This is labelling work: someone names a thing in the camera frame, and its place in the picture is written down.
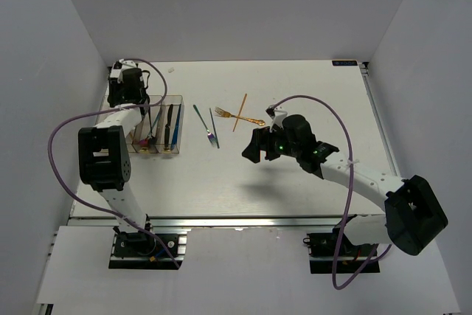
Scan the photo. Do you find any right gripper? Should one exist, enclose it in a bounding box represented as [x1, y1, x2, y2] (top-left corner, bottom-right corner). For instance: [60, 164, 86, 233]
[242, 122, 300, 164]

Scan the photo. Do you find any rainbow spoon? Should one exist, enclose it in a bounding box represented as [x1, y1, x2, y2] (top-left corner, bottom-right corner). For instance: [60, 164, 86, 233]
[139, 108, 162, 147]

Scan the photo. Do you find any black spoon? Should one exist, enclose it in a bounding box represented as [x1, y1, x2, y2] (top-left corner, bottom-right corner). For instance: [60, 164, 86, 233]
[147, 110, 159, 145]

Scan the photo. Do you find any black knife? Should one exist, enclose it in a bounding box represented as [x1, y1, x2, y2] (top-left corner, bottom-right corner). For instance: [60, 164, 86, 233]
[164, 104, 173, 151]

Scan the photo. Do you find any blue knife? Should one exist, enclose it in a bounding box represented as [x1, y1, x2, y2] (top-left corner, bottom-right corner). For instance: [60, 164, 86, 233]
[171, 104, 182, 150]

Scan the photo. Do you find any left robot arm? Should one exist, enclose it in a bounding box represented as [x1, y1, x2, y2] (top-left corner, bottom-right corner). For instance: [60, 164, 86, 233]
[78, 60, 150, 233]

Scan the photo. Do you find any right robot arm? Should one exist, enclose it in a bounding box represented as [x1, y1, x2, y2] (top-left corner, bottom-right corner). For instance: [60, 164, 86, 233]
[242, 114, 448, 256]

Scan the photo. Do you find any orange chopstick short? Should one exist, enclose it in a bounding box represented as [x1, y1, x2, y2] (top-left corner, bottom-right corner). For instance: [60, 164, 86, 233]
[232, 93, 248, 133]

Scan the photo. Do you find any clear four-compartment container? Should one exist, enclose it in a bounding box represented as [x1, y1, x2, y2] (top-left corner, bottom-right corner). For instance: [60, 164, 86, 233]
[95, 95, 184, 154]

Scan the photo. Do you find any gold ornate fork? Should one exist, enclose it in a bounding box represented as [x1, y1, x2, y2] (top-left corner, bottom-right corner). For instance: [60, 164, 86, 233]
[215, 107, 266, 126]

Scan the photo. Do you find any rainbow fork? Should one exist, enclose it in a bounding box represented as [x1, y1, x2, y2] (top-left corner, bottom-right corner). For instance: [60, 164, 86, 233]
[192, 104, 217, 146]

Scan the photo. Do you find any blue chopstick near fork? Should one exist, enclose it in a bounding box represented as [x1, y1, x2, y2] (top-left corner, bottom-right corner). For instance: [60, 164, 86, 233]
[209, 108, 220, 149]

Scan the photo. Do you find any right blue table label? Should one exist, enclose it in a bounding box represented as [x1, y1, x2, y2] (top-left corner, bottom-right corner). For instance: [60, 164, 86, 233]
[332, 60, 358, 66]

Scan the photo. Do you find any aluminium table frame rail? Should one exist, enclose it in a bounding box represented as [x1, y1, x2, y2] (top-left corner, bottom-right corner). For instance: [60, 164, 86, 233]
[359, 62, 401, 176]

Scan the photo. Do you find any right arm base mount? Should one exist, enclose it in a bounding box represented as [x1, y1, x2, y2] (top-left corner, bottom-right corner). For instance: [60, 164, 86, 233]
[302, 226, 372, 274]

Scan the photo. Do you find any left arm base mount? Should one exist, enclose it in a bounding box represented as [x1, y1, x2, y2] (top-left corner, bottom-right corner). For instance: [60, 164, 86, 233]
[108, 226, 187, 270]

